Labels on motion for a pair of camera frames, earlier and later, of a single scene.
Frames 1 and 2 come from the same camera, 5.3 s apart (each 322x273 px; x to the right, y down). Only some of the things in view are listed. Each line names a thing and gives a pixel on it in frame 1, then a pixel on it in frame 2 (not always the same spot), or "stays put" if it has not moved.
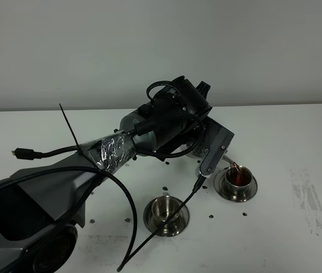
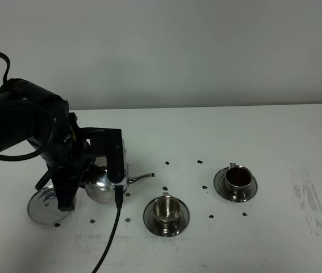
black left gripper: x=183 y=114 to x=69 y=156
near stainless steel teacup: x=163 y=207 stays put
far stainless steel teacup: x=238 y=178 stays put
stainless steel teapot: x=199 y=151 to x=99 y=187
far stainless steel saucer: x=220 y=184 stays put
